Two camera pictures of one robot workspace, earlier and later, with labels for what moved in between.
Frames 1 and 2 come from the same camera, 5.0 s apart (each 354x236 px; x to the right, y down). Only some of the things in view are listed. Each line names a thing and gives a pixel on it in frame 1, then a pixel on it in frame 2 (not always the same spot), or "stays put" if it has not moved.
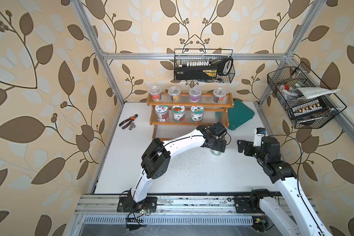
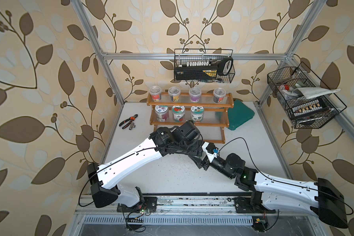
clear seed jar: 195,94 stays put
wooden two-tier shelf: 188,108 stays put
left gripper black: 224,146 → 198,150
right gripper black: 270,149 → 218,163
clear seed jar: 219,95 stays put
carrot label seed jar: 197,114 stays put
